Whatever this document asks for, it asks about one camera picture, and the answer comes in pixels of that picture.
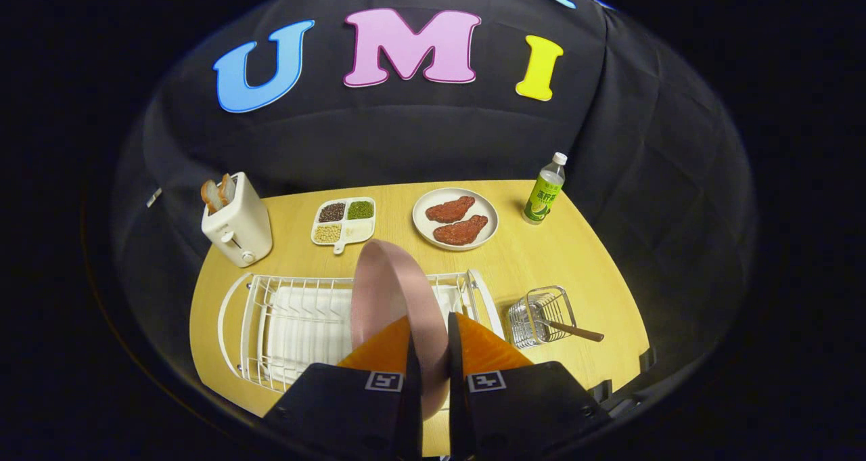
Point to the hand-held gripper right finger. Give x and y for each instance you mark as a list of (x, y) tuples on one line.
[(457, 407)]

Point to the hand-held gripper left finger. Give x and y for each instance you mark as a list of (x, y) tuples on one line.
[(414, 407)]

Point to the pink plate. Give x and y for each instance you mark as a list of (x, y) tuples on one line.
[(392, 285)]

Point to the white divided dish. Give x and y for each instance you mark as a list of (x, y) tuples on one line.
[(343, 246)]

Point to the white plate with steaks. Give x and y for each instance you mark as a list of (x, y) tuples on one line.
[(423, 221)]

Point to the white ribbed drain tray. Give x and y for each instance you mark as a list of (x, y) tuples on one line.
[(304, 325)]

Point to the brown steak piece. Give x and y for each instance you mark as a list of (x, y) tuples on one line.
[(450, 209), (460, 231)]

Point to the tan beans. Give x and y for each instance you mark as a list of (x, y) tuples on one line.
[(327, 233)]

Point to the green beans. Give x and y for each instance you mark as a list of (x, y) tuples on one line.
[(360, 210)]

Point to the dark beans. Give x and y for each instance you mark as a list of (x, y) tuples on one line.
[(331, 212)]

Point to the green label drink bottle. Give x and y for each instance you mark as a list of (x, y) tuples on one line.
[(541, 200)]

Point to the white toaster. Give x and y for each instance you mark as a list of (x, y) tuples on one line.
[(240, 227)]

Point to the black backdrop cloth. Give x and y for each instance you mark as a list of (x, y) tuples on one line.
[(406, 143)]

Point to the toast slice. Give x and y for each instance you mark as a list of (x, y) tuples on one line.
[(227, 189), (211, 195)]

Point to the small white clip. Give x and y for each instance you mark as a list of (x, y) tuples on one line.
[(154, 197)]

